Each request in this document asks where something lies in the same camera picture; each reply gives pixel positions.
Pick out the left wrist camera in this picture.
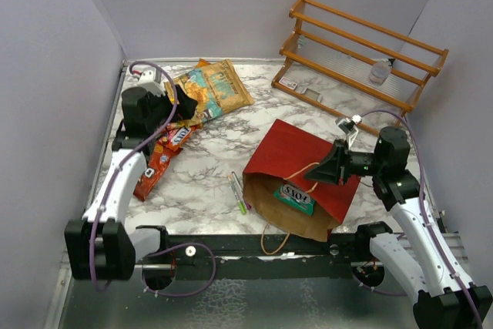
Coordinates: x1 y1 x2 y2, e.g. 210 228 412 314
132 67 166 96

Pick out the colourful orange candy bag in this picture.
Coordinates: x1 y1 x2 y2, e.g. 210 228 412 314
157 126 196 152

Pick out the teal white snack bag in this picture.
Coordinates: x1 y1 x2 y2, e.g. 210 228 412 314
273 183 315 216

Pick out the wooden shelf rack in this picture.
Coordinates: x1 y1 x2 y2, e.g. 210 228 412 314
271 0 449 134

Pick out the clear plastic cup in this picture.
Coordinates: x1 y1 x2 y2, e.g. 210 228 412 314
368 59 392 86

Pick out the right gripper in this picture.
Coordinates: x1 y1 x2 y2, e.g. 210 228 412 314
304 138 386 185

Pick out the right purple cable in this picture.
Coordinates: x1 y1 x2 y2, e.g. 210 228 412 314
352 109 485 329

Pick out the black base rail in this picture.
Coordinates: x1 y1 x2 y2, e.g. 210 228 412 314
130 224 409 280

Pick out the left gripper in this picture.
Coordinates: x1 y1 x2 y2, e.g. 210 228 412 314
146 84 197 131

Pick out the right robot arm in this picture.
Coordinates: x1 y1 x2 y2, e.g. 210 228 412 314
304 126 492 328

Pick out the green cap marker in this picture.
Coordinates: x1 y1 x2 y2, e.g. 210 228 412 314
228 175 247 215

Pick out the red doritos chip bag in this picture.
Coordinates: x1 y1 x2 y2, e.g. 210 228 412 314
133 142 182 202

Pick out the red white small box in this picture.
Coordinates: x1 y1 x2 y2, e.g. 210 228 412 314
279 77 297 90

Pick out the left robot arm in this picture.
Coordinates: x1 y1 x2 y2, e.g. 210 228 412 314
64 86 197 282

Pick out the red brown paper bag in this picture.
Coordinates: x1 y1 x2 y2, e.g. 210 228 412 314
242 119 359 255

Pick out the gold foil snack bag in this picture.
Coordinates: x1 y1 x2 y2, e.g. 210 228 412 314
169 59 254 128

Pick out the yellow kettle chips bag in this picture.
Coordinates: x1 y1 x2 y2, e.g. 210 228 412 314
196 59 210 68

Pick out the open small cardboard box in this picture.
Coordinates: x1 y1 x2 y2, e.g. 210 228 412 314
301 88 323 102

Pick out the purple cap marker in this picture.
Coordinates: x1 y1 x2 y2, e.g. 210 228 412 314
231 171 252 210

